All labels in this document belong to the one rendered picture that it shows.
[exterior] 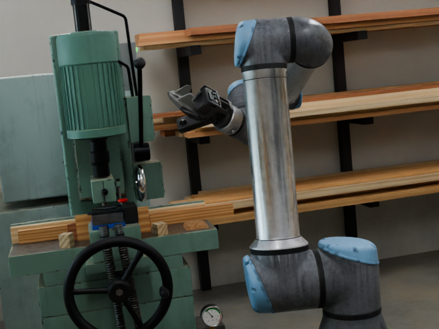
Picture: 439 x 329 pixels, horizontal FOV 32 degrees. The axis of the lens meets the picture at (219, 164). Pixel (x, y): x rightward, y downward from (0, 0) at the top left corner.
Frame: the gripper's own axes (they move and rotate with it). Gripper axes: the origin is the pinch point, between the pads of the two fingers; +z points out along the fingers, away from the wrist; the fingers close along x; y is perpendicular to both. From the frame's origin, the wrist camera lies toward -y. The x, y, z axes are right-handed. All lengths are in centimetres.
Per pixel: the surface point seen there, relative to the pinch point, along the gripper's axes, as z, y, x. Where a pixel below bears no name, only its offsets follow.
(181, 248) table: -15.8, -21.6, 35.8
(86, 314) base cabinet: 0, -49, 47
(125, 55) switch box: -3.4, -17.5, -36.0
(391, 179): -238, -45, -94
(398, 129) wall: -269, -39, -144
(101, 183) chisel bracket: 4.0, -30.0, 13.4
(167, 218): -18.6, -27.5, 20.2
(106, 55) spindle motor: 17.9, -4.8, -11.2
